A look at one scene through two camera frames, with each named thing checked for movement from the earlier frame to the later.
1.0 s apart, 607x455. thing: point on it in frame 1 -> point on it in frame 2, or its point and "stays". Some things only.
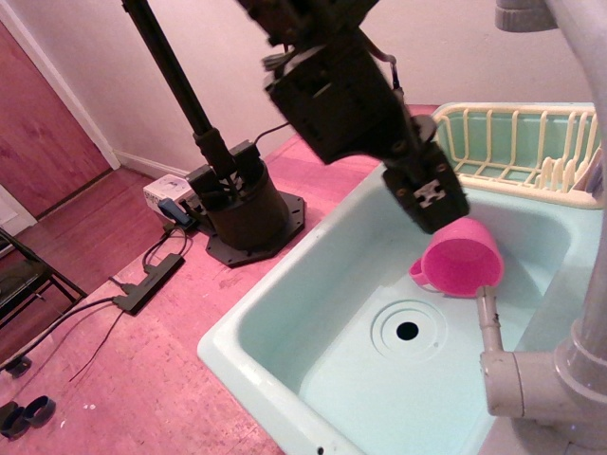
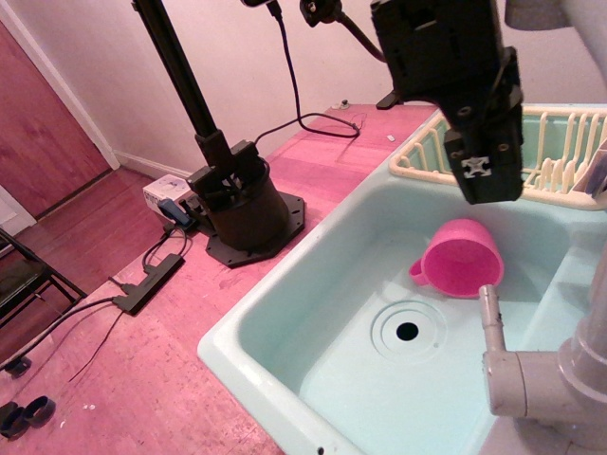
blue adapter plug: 169,206 stays
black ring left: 12,419 stays
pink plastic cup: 459,257 stays
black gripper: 340,99 -> 451,51
